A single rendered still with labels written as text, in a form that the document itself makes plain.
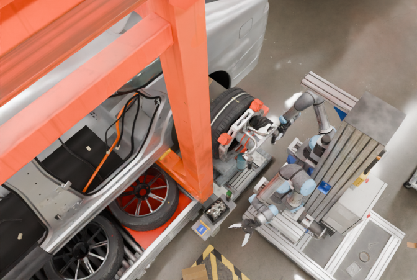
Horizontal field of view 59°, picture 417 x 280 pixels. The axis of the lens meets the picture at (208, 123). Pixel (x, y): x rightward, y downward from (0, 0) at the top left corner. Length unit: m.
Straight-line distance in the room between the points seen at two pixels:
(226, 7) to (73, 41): 2.00
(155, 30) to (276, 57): 3.61
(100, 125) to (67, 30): 2.49
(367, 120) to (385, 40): 3.44
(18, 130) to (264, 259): 2.94
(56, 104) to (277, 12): 4.48
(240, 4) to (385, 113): 1.45
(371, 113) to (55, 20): 1.63
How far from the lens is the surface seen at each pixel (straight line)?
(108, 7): 1.14
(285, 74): 4.77
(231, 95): 3.10
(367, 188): 2.86
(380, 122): 2.15
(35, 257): 3.14
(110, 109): 3.36
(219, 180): 3.84
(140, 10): 1.63
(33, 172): 2.44
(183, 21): 1.44
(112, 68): 1.34
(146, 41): 1.39
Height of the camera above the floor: 3.74
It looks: 60 degrees down
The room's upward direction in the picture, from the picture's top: 3 degrees counter-clockwise
